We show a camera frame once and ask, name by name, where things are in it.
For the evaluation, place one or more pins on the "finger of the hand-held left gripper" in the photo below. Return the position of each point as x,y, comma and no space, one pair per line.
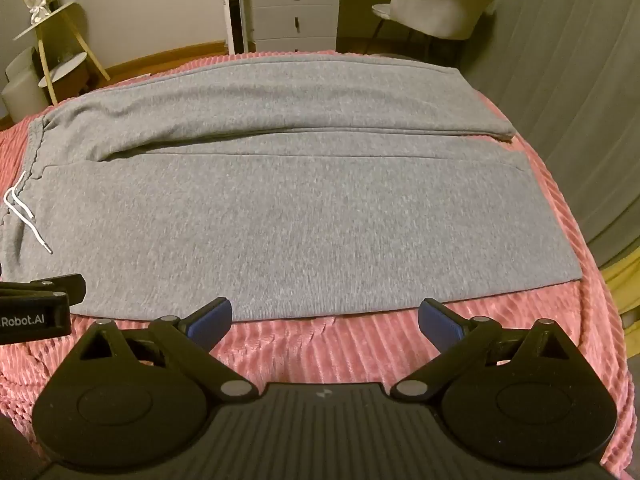
55,286

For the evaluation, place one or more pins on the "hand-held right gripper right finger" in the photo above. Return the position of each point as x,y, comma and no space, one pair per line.
440,321

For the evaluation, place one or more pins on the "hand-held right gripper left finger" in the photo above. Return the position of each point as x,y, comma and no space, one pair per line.
212,321

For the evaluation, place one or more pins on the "grey pants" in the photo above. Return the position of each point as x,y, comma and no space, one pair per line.
280,200

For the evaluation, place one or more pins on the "pink ribbed blanket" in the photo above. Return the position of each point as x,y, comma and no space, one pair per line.
350,355

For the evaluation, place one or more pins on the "yellow cloth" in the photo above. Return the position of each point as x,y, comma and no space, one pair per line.
624,287

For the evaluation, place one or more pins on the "white cylinder bin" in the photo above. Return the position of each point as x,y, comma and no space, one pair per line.
21,66
22,97

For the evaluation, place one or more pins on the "tiered stand with yellow legs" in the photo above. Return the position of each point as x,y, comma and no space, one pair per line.
60,40

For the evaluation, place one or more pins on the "grey curtain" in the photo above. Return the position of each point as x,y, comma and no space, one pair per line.
565,60

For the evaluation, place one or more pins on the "tall white appliance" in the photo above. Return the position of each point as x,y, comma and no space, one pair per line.
234,5

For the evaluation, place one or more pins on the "grey drawer cabinet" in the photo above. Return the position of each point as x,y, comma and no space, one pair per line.
295,10

